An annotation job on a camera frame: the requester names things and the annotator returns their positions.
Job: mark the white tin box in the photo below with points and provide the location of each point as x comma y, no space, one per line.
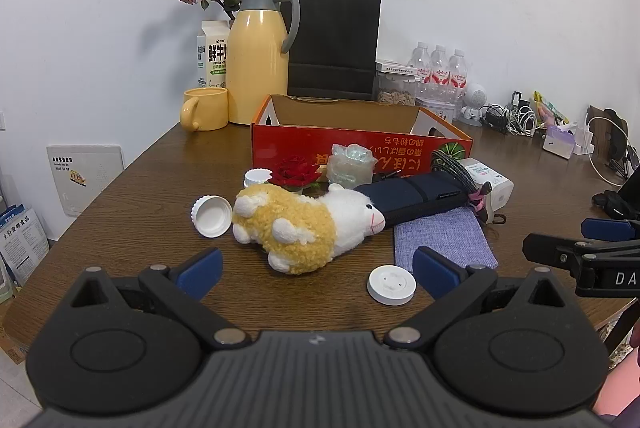
442,111

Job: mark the black paper bag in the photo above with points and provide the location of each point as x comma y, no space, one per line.
332,43

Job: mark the white power bank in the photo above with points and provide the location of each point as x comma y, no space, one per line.
495,188

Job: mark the white wall panel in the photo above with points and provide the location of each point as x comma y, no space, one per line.
85,178

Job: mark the large white bottle cap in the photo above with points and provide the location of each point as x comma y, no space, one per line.
212,218

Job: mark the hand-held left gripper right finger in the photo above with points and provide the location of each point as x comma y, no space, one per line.
435,270

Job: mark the small white robot figure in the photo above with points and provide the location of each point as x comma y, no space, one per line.
475,101

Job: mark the colourful snack packets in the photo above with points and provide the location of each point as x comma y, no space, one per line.
550,111

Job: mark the pink carabiner clip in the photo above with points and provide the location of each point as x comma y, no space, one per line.
480,204

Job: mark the red cardboard box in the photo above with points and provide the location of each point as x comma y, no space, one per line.
300,143

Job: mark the purple tissue pack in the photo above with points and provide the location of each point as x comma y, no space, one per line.
559,142

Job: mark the printed paper packets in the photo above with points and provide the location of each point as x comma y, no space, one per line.
22,240

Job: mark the purple cloth pouch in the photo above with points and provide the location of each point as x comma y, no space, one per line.
450,240

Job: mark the yellow thermos jug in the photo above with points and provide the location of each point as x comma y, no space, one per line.
255,58

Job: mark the flat white box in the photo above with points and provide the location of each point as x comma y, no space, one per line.
397,67

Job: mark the white round disc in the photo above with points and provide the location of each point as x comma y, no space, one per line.
391,285

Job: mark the yellow mug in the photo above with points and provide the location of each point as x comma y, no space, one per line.
207,111

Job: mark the person's pink clothing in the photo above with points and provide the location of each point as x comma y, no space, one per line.
622,388

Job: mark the clear bubble wrap bundle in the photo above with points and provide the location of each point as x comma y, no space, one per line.
350,166

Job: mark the white milk carton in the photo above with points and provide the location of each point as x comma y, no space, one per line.
212,58

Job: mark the navy fabric pouch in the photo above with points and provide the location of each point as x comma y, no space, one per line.
415,198

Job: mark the wooden stand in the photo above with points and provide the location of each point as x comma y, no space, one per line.
600,128

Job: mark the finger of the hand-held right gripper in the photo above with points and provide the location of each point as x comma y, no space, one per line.
550,250
607,228

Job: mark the red artificial rose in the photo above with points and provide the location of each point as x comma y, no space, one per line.
295,172

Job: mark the yellow and white plush sheep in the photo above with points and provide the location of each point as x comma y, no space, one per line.
295,220

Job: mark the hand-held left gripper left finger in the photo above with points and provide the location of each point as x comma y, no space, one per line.
202,270

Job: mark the clear jar of seeds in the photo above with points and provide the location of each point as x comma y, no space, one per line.
395,94

